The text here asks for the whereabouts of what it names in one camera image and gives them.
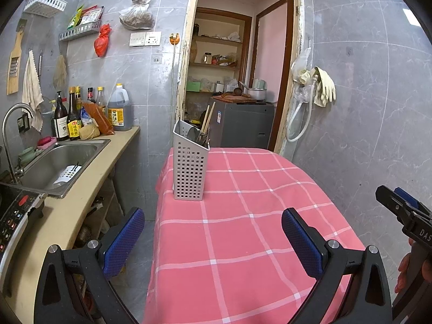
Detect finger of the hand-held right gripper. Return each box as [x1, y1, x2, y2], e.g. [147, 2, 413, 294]
[394, 187, 422, 211]
[375, 185, 410, 225]

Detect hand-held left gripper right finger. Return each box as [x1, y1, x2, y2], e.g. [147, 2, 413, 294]
[281, 208, 393, 324]

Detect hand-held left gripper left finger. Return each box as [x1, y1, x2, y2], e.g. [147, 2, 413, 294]
[34, 207, 146, 324]

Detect white perforated utensil basket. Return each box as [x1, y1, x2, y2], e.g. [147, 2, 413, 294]
[173, 120, 210, 201]

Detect person's right hand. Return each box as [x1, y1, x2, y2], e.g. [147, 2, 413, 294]
[395, 236, 417, 294]

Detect pink checked tablecloth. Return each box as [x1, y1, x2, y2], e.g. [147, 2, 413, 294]
[142, 147, 367, 324]

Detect beige countertop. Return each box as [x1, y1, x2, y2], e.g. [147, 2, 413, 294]
[0, 126, 140, 314]

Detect white perforated tray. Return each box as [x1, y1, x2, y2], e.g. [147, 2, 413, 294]
[54, 165, 83, 184]

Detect stainless steel sink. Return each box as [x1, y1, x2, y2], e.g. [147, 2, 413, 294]
[18, 138, 112, 199]

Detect black induction cooker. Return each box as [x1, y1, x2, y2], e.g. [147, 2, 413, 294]
[0, 182, 46, 264]

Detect tan tied bundle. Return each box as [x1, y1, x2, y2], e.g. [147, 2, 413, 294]
[79, 124, 101, 140]

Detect orange brown packet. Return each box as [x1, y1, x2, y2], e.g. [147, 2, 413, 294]
[82, 103, 115, 136]

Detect soy sauce bottle yellow label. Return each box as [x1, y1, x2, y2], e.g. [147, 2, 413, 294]
[67, 87, 83, 140]

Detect pale green holder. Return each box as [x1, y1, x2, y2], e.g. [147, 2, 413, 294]
[18, 146, 38, 166]

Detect large oil jug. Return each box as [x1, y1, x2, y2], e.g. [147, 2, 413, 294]
[107, 84, 133, 131]

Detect cream rubber gloves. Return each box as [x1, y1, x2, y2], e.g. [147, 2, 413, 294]
[299, 67, 337, 107]

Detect dark pump bottle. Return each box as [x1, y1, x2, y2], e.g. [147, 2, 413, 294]
[52, 91, 70, 141]

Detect grey appliance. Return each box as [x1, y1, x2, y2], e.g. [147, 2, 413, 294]
[207, 97, 275, 151]

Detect yellow cap sauce bottle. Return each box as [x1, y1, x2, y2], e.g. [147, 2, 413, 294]
[95, 86, 108, 109]

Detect chrome faucet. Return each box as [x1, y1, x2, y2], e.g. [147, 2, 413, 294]
[2, 104, 36, 184]

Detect aluminium pot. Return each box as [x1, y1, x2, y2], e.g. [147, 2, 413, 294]
[247, 87, 268, 101]

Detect wooden cutting board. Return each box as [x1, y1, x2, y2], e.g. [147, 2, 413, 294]
[212, 94, 257, 104]

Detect clear plastic bag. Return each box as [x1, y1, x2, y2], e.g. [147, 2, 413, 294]
[291, 45, 313, 100]

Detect beige towel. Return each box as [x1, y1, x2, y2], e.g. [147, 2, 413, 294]
[22, 50, 44, 132]

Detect red plastic bag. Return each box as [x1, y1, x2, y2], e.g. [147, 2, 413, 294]
[94, 23, 112, 58]

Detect wooden grater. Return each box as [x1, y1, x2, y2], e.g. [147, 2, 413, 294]
[7, 20, 28, 96]

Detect wooden shelf unit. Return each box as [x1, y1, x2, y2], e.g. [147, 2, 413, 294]
[189, 7, 253, 95]

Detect clear bag with dark contents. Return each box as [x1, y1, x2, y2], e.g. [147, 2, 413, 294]
[119, 0, 156, 30]

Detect red snack packet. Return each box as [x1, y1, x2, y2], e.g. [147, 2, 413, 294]
[80, 5, 103, 26]

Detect green snack packet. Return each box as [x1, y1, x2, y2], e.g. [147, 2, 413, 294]
[66, 5, 84, 29]

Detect white hose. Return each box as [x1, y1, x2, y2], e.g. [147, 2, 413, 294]
[285, 72, 319, 142]

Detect white cable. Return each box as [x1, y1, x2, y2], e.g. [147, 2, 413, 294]
[170, 44, 178, 122]

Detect pink door with brown frame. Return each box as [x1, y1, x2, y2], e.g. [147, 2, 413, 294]
[255, 0, 294, 103]

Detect grey wall rack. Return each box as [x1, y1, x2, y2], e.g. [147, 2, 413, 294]
[59, 20, 103, 41]

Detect white wall basket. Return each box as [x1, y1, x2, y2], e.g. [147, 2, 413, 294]
[23, 0, 67, 18]

